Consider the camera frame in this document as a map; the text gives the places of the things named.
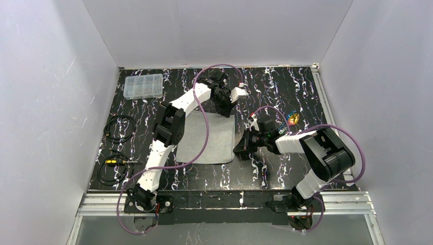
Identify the grey cloth napkin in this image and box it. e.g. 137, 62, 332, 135
176, 110, 235, 164

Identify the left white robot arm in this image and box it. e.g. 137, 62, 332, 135
127, 70, 246, 212

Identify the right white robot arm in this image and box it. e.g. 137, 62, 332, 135
233, 119, 355, 206

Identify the blue metallic fork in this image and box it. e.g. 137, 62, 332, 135
278, 110, 296, 132

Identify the iridescent gold spoon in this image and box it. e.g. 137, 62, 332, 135
287, 113, 300, 126

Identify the clear plastic organizer box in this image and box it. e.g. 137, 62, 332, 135
123, 73, 163, 100

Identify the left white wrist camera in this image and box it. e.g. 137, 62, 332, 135
230, 83, 248, 103

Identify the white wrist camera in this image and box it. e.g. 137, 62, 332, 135
247, 113, 260, 132
230, 83, 248, 103

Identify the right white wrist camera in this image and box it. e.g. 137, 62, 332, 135
247, 113, 260, 132

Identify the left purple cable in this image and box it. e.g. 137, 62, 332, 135
116, 63, 246, 236

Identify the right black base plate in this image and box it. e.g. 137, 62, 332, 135
268, 193, 323, 214

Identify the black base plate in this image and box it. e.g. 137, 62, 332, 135
268, 193, 323, 214
120, 195, 174, 214

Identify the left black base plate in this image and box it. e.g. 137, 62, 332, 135
120, 195, 174, 214

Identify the lower black coiled cable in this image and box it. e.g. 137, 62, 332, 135
97, 154, 144, 187

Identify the black coiled cable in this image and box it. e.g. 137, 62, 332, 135
97, 154, 144, 187
103, 115, 137, 144

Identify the upper black coiled cable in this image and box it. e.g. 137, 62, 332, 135
103, 115, 137, 144

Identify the aluminium front rail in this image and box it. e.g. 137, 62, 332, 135
78, 190, 376, 216

